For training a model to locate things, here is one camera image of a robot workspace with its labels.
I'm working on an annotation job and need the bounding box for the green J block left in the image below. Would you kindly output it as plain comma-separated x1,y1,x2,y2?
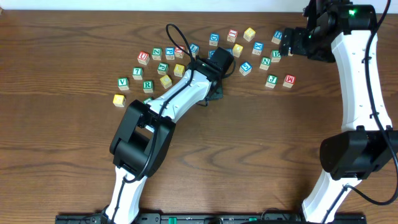
157,62,169,75

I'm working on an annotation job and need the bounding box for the yellow G block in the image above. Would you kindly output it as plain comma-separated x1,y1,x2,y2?
113,94,126,107

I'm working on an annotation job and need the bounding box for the green 4 block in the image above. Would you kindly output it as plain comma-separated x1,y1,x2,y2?
143,97,154,104

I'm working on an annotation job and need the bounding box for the blue 5 block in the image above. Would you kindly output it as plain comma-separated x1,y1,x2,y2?
239,62,252,76

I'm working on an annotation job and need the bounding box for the green J block right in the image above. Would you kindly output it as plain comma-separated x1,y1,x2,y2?
265,75,278,88

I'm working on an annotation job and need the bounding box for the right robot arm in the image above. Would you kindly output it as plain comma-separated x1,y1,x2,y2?
279,0,397,223

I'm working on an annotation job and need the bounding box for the yellow O block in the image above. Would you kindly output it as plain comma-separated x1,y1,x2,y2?
233,44,244,58

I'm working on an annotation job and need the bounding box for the red A block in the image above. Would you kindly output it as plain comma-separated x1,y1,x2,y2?
175,45,185,58

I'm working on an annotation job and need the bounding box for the green V block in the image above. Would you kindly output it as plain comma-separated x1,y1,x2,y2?
118,77,129,91

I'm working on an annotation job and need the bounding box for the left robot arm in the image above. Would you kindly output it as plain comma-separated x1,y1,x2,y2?
101,57,236,223

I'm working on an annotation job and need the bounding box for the green 7 block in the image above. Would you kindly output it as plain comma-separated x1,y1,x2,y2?
132,67,144,80

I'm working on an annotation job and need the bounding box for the blue H block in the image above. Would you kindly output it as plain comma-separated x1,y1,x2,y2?
271,30,283,45

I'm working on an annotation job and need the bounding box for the red U block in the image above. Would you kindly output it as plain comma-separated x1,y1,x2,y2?
137,51,150,65

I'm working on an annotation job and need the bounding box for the green Z block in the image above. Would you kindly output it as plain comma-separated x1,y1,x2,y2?
152,47,162,60

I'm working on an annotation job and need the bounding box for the red M block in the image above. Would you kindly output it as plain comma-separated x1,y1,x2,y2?
282,74,296,88

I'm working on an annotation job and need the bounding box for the blue d block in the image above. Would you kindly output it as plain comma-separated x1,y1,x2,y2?
208,50,215,58
209,33,220,47

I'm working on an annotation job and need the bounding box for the blue D block lower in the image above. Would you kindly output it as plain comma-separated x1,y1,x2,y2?
208,50,215,58

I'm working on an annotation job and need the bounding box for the green R block left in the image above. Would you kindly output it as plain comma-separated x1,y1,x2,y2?
143,80,154,93

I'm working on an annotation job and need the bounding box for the yellow K block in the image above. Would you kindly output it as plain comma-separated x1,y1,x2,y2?
174,64,185,77

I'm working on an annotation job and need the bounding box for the blue X block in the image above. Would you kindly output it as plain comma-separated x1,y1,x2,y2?
252,42,264,55

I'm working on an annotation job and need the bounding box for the yellow 6 block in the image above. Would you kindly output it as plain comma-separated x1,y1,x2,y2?
243,27,256,42

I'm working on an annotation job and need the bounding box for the blue L block upper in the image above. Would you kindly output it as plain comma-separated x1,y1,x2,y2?
190,44,200,58

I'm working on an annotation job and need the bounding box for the blue P block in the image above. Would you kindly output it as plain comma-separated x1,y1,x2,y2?
165,47,175,60

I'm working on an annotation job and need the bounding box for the green j block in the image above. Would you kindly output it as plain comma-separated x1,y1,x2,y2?
265,75,278,88
157,62,169,75

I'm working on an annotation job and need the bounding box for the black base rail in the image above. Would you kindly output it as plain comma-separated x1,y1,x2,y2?
55,212,368,224

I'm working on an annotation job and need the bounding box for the blue D block upper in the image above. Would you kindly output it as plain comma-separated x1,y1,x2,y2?
209,33,220,47

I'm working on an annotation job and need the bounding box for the yellow C block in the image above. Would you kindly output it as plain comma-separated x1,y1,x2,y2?
160,75,172,89

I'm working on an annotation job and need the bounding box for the green B block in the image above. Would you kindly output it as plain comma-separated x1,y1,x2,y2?
271,50,282,63

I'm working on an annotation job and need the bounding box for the blue 2 block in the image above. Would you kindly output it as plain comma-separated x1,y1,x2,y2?
288,47,293,56

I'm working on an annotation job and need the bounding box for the red I block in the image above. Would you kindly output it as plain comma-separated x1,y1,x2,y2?
227,29,238,43

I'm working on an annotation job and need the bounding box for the blue T block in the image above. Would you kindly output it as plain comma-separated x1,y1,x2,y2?
226,49,233,56

